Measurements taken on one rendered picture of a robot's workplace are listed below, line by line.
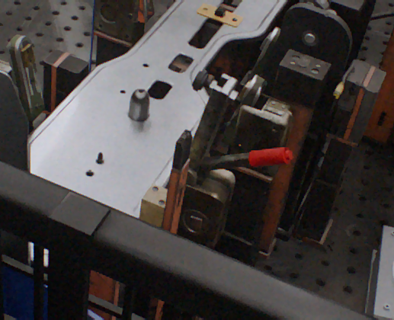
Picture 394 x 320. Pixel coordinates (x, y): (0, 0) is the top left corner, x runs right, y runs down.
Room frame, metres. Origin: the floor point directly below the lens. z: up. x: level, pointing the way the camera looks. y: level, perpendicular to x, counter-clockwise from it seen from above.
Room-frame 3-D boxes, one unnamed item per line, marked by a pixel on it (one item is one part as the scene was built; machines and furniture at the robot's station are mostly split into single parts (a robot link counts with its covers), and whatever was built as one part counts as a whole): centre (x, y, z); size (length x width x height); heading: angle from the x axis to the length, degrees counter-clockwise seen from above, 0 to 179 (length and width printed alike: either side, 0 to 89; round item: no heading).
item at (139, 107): (0.98, 0.11, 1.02); 0.03 x 0.03 x 0.07
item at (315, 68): (1.04, -0.13, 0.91); 0.07 x 0.05 x 0.42; 74
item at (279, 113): (0.98, -0.09, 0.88); 0.11 x 0.09 x 0.37; 74
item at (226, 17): (1.31, 0.01, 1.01); 0.08 x 0.04 x 0.01; 73
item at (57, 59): (1.10, 0.25, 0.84); 0.11 x 0.08 x 0.29; 74
